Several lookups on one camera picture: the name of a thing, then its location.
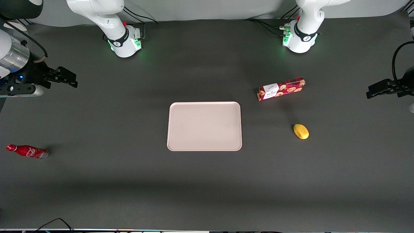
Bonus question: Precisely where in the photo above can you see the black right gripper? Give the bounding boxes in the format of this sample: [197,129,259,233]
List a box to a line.
[0,60,78,96]

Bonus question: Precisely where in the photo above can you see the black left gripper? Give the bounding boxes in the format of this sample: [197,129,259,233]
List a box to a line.
[366,66,414,99]

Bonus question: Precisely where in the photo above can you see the red coke bottle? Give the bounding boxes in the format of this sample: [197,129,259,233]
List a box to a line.
[6,144,49,160]

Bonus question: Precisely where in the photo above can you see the beige rectangular plastic tray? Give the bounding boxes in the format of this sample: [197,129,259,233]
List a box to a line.
[167,102,243,152]

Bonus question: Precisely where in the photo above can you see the yellow lemon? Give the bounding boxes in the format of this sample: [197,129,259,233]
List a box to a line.
[293,123,310,140]

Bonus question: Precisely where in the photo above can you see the red tartan cookie box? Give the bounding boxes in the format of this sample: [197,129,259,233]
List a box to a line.
[257,76,306,102]

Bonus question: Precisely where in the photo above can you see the black looped gripper cable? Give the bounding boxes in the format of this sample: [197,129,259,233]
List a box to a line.
[392,41,414,82]

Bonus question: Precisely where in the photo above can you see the black right arm wrist cable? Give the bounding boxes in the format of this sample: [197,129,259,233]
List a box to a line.
[0,18,49,64]

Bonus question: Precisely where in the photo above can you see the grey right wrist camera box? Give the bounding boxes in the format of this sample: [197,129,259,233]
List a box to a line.
[0,83,44,98]

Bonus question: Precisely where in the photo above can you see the black right arm base cables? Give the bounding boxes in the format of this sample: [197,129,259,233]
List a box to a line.
[123,5,159,41]

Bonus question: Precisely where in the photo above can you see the black arm base cables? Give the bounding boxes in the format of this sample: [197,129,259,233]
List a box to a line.
[245,5,300,38]
[123,5,159,41]

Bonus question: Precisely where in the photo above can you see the black left arm base cables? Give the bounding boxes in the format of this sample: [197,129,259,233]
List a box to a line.
[245,5,300,38]

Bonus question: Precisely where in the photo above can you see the black cable at table edge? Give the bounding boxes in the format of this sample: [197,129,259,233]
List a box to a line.
[32,217,75,233]

